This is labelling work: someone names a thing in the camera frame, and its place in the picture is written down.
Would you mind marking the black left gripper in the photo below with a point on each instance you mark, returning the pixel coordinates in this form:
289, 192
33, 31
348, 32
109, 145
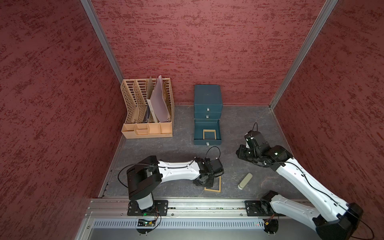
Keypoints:
209, 184

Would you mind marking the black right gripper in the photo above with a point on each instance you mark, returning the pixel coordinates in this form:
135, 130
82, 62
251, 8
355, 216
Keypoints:
241, 149

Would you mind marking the large tan brooch box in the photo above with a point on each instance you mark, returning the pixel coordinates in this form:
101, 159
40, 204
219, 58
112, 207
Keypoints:
217, 188
209, 134

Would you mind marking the teal top drawer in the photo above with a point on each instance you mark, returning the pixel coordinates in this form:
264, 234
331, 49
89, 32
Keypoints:
208, 108

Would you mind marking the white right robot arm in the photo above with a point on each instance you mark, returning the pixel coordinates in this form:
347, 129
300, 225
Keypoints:
331, 217

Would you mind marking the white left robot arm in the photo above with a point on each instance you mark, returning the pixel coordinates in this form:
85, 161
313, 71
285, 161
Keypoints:
144, 177

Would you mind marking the teal stacked drawer cabinet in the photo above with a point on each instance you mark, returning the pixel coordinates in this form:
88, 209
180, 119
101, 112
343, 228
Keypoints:
207, 94

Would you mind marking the beige oblong case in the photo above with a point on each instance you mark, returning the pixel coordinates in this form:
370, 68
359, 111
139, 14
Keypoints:
245, 181

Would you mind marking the left controller board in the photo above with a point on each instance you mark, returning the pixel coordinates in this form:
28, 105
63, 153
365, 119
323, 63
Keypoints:
146, 223

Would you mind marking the lilac plastic folder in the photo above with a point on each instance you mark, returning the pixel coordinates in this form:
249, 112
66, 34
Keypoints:
157, 103

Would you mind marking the brown printed cardboard sheet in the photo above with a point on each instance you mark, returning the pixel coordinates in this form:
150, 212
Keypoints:
150, 87

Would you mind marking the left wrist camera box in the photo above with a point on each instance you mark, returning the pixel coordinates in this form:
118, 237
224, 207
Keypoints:
217, 168

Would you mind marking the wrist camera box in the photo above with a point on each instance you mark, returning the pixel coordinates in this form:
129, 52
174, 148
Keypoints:
217, 168
255, 140

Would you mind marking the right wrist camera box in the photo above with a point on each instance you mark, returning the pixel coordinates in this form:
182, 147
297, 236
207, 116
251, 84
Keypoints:
255, 140

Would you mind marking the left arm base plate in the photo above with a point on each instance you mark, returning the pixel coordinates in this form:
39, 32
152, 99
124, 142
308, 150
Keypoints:
160, 206

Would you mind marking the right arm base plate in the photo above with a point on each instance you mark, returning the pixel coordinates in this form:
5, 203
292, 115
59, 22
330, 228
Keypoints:
260, 209

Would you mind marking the aluminium front rail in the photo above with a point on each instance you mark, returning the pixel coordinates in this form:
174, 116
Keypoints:
186, 219

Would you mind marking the aluminium right corner post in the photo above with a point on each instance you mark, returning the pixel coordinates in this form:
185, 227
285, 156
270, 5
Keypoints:
316, 28

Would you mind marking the aluminium corner post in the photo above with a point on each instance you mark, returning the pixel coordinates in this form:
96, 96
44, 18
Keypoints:
95, 22
316, 28

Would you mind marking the aluminium left corner post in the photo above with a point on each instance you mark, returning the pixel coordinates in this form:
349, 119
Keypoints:
95, 22

